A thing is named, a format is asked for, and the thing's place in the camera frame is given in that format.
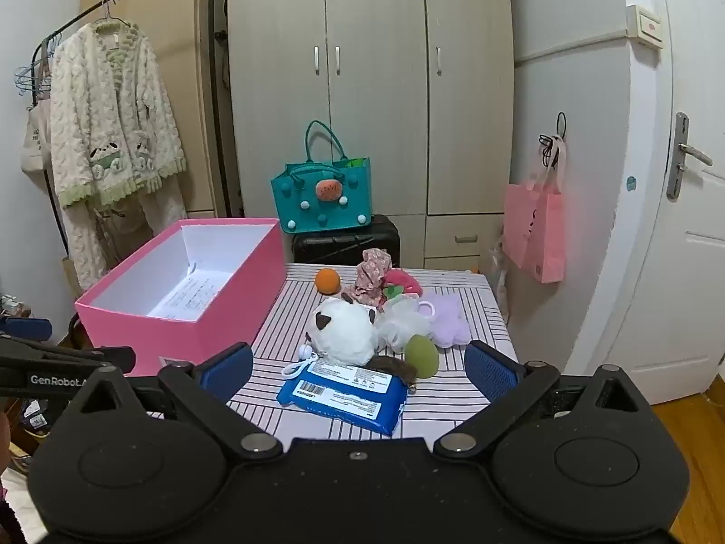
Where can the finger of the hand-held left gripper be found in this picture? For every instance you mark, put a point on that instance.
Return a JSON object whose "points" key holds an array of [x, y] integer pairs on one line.
{"points": [[25, 328], [107, 357]]}

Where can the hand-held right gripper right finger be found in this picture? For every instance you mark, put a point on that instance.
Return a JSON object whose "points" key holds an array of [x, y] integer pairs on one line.
{"points": [[491, 371]]}

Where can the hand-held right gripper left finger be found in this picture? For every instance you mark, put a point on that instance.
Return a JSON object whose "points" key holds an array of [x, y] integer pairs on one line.
{"points": [[225, 371]]}

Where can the pink storage box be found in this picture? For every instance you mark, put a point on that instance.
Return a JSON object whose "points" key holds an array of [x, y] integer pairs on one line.
{"points": [[170, 345]]}

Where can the purple star plush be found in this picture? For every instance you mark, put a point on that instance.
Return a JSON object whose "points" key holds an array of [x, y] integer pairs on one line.
{"points": [[450, 320]]}

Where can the green egg-shaped sponge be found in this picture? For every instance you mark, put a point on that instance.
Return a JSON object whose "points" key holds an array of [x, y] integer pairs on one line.
{"points": [[422, 358]]}

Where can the brown pouch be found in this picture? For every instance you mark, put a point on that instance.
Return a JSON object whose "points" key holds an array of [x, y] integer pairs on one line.
{"points": [[393, 368]]}

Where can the white mesh bath loofah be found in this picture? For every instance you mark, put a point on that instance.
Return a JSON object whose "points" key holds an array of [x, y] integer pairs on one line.
{"points": [[403, 326]]}

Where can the blue wet wipes pack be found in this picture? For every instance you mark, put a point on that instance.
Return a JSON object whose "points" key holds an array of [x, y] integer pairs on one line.
{"points": [[340, 399]]}

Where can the white panda plush toy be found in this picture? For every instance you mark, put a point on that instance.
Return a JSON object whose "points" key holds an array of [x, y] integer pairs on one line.
{"points": [[342, 331]]}

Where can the red strawberry plush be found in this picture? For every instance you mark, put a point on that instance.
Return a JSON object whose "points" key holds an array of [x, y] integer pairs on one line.
{"points": [[405, 280]]}

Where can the pink floral cloth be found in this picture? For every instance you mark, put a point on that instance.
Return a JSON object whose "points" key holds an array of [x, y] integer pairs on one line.
{"points": [[371, 277]]}

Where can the striped tablecloth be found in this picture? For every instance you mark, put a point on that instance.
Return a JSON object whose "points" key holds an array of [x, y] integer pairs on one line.
{"points": [[459, 294]]}

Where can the clear plastic bag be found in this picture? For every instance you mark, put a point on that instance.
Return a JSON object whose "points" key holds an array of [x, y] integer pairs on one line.
{"points": [[498, 277]]}

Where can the orange ball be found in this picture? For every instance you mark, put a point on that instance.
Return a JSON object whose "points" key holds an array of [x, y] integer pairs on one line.
{"points": [[328, 281]]}

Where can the pink paper bag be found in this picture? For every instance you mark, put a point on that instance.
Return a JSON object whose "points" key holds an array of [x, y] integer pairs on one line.
{"points": [[538, 226]]}

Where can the black suitcase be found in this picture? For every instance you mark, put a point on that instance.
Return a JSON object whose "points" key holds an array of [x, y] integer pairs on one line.
{"points": [[340, 246]]}

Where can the cream canvas bag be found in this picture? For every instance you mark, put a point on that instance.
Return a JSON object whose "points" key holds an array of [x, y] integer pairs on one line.
{"points": [[35, 147]]}

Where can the teal felt tote bag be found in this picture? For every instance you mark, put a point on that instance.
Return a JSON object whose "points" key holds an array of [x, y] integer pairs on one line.
{"points": [[317, 204]]}

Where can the white fleece robe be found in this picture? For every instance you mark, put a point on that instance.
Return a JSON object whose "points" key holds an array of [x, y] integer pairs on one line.
{"points": [[107, 119]]}

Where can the white door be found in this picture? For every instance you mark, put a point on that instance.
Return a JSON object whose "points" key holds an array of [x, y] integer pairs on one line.
{"points": [[696, 266]]}

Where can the beige wooden wardrobe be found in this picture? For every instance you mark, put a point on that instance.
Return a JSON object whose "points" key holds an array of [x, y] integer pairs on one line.
{"points": [[374, 96]]}

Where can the black clothes rack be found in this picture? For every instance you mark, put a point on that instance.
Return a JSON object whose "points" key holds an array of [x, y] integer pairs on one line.
{"points": [[218, 37]]}

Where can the beige tall cabinet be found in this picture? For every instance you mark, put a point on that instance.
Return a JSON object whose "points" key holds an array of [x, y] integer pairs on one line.
{"points": [[181, 22]]}

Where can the white light switch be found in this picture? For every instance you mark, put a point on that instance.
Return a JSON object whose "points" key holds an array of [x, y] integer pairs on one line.
{"points": [[645, 25]]}

